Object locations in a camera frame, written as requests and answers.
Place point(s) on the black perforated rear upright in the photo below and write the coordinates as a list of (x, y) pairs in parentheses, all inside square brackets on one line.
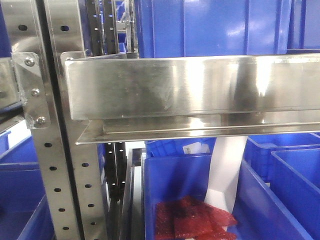
[(115, 168)]

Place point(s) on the large blue bin upper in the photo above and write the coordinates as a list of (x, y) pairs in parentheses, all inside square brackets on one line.
[(190, 28)]

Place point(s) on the red bubble wrap bags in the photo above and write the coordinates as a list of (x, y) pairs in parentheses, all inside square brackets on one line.
[(190, 218)]

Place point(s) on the perforated steel upright right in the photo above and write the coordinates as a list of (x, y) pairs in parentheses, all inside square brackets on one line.
[(75, 32)]

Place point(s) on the perforated steel upright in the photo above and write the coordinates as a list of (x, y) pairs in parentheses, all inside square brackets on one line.
[(28, 31), (75, 32)]

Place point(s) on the blue bin lower centre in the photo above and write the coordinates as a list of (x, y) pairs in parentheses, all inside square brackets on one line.
[(259, 212)]

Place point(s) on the blue bin lower right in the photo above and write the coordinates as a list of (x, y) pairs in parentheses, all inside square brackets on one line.
[(290, 164)]

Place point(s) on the perforated steel upright left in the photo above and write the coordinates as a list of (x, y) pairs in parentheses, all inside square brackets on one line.
[(28, 31)]

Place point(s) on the blue bin lower left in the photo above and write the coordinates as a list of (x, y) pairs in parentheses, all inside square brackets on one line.
[(24, 211)]

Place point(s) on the stainless steel shelf rail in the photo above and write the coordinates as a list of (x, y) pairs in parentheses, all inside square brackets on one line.
[(122, 97)]

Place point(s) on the steel bracket plate with bolts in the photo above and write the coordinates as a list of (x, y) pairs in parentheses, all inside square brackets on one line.
[(30, 80)]

